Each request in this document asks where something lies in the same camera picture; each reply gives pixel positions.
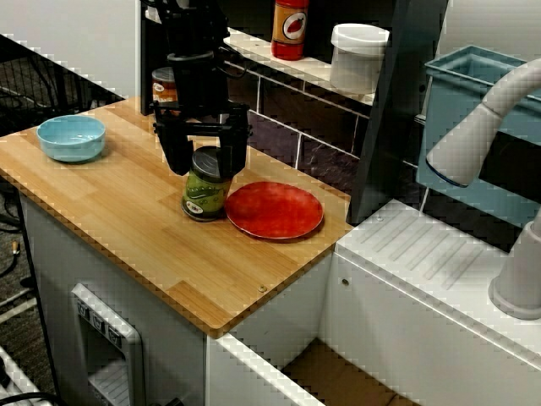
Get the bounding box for red hot sauce bottle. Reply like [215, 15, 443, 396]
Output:
[270, 0, 311, 62]

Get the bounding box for green pickle can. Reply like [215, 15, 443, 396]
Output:
[181, 145, 234, 223]

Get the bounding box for light blue bowl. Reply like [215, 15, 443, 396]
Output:
[36, 114, 107, 164]

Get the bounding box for black shelf upright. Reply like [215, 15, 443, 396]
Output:
[139, 0, 170, 117]

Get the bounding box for white shelf ledge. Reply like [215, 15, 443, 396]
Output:
[222, 27, 378, 107]

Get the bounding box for white toy sink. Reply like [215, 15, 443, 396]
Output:
[205, 198, 541, 406]

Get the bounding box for red round plate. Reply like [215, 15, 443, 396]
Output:
[223, 180, 325, 243]

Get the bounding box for aluminium extrusion rail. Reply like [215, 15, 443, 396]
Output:
[0, 344, 46, 406]

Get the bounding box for white lidded container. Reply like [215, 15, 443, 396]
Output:
[329, 23, 391, 96]

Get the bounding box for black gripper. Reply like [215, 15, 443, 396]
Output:
[151, 52, 253, 179]

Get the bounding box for grey toy water dispenser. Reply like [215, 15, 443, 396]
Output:
[69, 283, 147, 406]

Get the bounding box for dark grey shelf upright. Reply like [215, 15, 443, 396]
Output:
[349, 0, 451, 226]

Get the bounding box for black wire mesh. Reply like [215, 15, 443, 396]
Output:
[0, 33, 126, 139]

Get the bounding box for orange beans can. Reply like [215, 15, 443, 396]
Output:
[150, 66, 181, 105]

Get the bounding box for grey toy faucet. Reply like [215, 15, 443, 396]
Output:
[424, 57, 541, 321]

